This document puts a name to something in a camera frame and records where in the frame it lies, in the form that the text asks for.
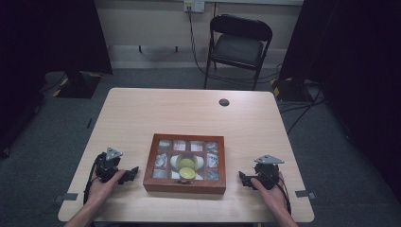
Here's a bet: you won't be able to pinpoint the set of white sachets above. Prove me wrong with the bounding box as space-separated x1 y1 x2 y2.
152 140 220 182

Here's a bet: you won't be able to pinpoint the wooden box with glass lid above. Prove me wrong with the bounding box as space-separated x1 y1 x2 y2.
143 132 227 195

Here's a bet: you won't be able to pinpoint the yellow-green round fruit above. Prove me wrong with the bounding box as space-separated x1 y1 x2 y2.
178 166 198 181

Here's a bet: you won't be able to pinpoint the black floor cables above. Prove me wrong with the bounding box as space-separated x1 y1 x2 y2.
277 86 327 135

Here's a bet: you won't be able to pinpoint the hand-held gripper cable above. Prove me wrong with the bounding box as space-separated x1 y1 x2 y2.
277 178 292 216
82 156 99 206

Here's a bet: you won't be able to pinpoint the person's left hand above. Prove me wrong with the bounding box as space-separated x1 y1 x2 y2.
86 169 127 207

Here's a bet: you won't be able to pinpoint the white wall socket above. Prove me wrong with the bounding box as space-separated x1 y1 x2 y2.
183 0 206 14

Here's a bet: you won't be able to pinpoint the grey tape strip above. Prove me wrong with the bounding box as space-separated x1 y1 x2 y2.
294 189 317 201
52 192 79 203

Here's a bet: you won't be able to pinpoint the light wooden table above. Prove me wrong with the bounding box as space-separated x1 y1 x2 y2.
57 87 315 223

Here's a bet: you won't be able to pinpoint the right hand-held gripper cable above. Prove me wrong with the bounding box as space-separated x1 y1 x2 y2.
277 178 292 216

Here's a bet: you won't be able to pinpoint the left hand-held gripper cable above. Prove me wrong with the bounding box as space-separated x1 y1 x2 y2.
82 156 99 206

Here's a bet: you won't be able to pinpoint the black folding chair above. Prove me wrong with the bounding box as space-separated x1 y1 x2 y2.
203 13 274 91

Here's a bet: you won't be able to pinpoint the person's right hand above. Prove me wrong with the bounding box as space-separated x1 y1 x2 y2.
251 172 293 216

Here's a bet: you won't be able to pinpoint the black stand base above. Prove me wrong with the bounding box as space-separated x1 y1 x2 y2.
56 69 104 99
270 77 314 103

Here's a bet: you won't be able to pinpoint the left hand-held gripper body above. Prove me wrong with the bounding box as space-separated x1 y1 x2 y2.
94 147 124 184

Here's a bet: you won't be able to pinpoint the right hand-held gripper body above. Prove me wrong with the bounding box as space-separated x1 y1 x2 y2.
252 154 285 190

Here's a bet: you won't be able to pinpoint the black curtain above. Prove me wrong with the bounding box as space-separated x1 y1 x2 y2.
278 0 401 204
0 0 113 160

